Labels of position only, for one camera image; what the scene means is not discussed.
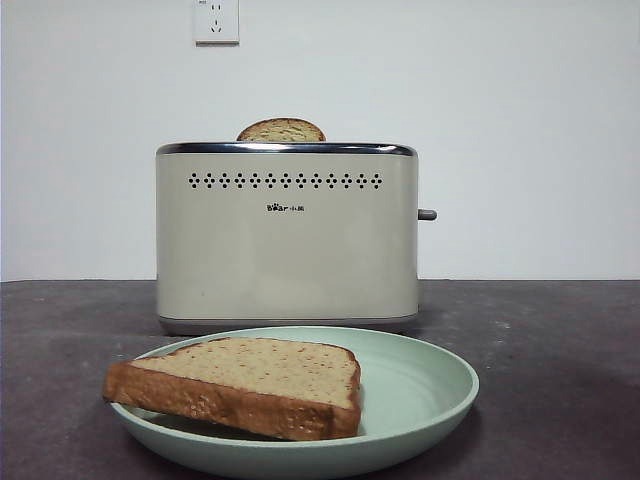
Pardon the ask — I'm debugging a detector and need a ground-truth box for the toasted bread slice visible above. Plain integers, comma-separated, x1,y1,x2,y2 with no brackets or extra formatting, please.
236,118,327,143
102,336,363,441

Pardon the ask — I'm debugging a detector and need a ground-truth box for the pale green round plate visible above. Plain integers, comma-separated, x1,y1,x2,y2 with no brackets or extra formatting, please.
107,325,480,475

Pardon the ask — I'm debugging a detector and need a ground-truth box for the cream two-slot toaster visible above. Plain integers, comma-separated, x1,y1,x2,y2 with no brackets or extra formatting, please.
154,141,421,337

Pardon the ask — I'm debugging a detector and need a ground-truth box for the white wall socket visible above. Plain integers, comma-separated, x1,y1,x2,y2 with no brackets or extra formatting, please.
194,0,240,47

